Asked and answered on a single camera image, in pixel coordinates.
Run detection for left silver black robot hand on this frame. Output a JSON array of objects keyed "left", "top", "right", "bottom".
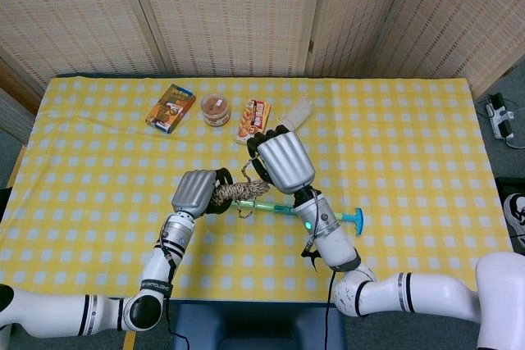
[{"left": 171, "top": 167, "right": 233, "bottom": 220}]

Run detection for braided beige black rope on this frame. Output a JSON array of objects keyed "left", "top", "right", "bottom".
[{"left": 215, "top": 160, "right": 272, "bottom": 220}]

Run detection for orange white snack box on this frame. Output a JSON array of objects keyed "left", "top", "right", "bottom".
[{"left": 235, "top": 98, "right": 272, "bottom": 147}]

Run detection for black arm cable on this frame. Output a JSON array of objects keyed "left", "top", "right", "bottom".
[
  {"left": 301, "top": 188, "right": 338, "bottom": 350},
  {"left": 159, "top": 234, "right": 190, "bottom": 350}
]

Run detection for green blue water squirter toy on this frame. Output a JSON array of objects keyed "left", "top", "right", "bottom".
[{"left": 229, "top": 198, "right": 363, "bottom": 238}]

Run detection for round clear jar brown contents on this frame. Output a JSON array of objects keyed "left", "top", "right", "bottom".
[{"left": 199, "top": 93, "right": 232, "bottom": 128}]

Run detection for white power cord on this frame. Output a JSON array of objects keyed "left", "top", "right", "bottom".
[{"left": 503, "top": 95, "right": 525, "bottom": 150}]

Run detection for orange blue carton box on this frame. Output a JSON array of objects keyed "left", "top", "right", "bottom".
[{"left": 144, "top": 83, "right": 197, "bottom": 135}]

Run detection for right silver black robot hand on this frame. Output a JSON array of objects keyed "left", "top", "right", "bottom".
[{"left": 246, "top": 124, "right": 317, "bottom": 194}]

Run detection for black white sneaker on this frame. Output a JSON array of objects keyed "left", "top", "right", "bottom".
[{"left": 503, "top": 193, "right": 525, "bottom": 251}]

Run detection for yellow white checkered tablecloth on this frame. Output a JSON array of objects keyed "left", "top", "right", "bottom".
[{"left": 0, "top": 76, "right": 525, "bottom": 304}]

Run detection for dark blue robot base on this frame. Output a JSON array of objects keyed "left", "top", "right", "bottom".
[{"left": 170, "top": 300, "right": 348, "bottom": 350}]

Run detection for white power strip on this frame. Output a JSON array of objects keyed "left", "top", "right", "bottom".
[{"left": 486, "top": 93, "right": 517, "bottom": 141}]

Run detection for clear plastic straw pack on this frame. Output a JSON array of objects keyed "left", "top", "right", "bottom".
[{"left": 278, "top": 94, "right": 316, "bottom": 133}]

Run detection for woven bamboo folding screen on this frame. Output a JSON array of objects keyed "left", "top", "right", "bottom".
[{"left": 0, "top": 0, "right": 525, "bottom": 101}]

